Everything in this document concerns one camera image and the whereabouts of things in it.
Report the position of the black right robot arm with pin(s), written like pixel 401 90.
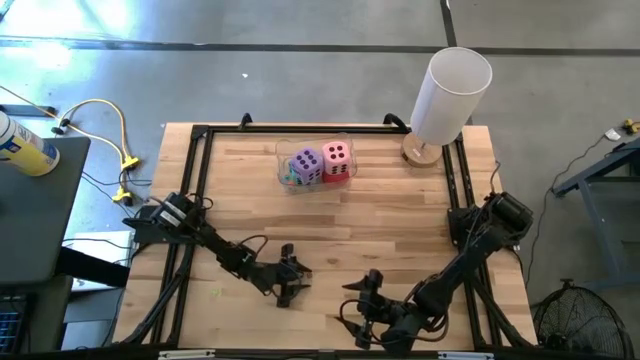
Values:
pixel 450 280

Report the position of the white flat panel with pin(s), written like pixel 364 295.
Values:
pixel 107 250

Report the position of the black floor fan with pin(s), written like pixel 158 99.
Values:
pixel 580 320

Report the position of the white frame bracket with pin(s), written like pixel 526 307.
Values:
pixel 465 355
pixel 185 354

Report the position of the dark grey side table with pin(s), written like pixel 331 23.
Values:
pixel 35 225

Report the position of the small yellow tool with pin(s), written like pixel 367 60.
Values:
pixel 631 125

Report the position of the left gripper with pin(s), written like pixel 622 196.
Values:
pixel 272 277

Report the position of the large pink foam die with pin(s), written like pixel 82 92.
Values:
pixel 336 153

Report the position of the black aluminium rig frame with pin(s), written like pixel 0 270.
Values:
pixel 260 129

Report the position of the small translucent green die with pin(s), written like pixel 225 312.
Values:
pixel 216 291

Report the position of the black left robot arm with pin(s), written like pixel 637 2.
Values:
pixel 220 247

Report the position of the blue-grey metal table frame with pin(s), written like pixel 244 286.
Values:
pixel 595 215

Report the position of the large teal foam die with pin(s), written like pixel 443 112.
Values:
pixel 295 181

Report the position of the clear plastic container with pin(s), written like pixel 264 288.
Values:
pixel 285 150

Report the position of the white shade table lamp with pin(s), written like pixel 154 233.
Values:
pixel 450 95

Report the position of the backlit keyboard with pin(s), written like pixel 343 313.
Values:
pixel 10 325

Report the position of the yellow white wipes canister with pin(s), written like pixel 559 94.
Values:
pixel 25 150

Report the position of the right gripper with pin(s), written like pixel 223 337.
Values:
pixel 382 320

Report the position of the white plug adapter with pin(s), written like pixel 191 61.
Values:
pixel 611 134

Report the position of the large purple foam die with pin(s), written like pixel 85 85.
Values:
pixel 295 167

